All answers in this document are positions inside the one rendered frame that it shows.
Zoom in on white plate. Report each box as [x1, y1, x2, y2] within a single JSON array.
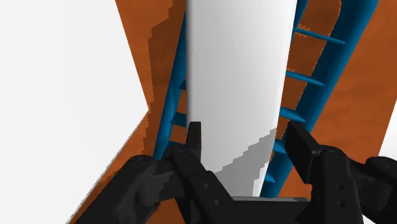
[[185, 0, 299, 198]]

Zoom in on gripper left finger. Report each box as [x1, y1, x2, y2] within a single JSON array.
[[76, 121, 234, 224]]

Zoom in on blue dish rack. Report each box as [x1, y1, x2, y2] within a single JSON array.
[[153, 0, 380, 199]]

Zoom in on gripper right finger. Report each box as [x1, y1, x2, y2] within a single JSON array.
[[284, 120, 397, 224]]

